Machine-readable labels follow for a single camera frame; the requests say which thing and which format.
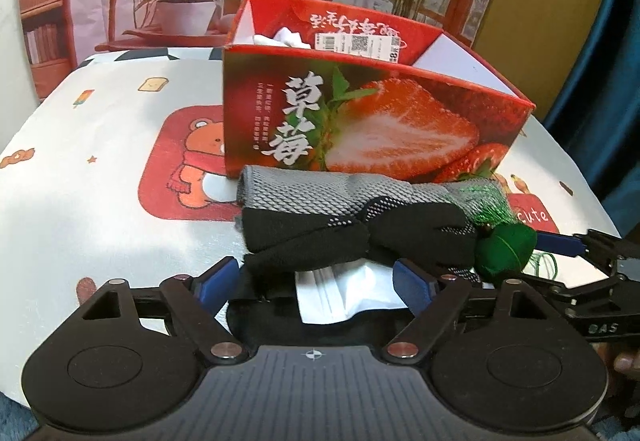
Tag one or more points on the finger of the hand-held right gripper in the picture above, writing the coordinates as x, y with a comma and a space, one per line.
557, 242
570, 291

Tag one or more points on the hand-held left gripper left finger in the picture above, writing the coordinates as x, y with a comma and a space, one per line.
220, 280

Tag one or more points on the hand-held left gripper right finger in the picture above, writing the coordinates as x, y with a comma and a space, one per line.
412, 282

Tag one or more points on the green tasselled sachet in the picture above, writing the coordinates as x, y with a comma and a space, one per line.
505, 248

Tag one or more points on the black eye mask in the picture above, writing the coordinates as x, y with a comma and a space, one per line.
270, 326

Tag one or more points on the white tissue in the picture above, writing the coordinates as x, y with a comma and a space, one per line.
330, 296

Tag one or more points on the black sock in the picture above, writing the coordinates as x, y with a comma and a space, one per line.
310, 236

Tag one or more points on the grey mesh cloth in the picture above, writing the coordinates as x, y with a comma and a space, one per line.
310, 191

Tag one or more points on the red strawberry print box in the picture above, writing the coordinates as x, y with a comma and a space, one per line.
400, 121

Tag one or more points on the white cloth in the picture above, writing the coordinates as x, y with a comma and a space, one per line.
282, 38

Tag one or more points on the person's right hand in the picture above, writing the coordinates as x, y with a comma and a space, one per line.
627, 363

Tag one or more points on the teal curtain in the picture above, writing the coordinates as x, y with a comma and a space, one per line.
610, 96

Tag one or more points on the cartoon bear tablecloth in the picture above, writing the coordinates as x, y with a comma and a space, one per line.
100, 146

